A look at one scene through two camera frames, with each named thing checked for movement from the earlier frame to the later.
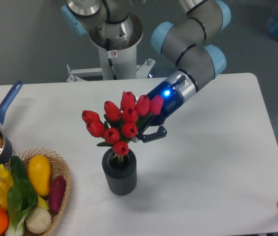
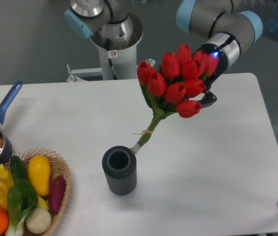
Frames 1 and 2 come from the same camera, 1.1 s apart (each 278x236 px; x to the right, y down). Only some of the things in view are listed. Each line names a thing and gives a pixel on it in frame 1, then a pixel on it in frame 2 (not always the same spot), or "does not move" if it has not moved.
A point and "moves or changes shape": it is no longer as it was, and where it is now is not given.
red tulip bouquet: [119, 126] moves or changes shape
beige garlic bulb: [38, 220] does not move
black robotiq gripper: [172, 103] -> [209, 98]
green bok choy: [22, 199] does not move
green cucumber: [18, 168] does not move
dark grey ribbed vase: [120, 172] does not move
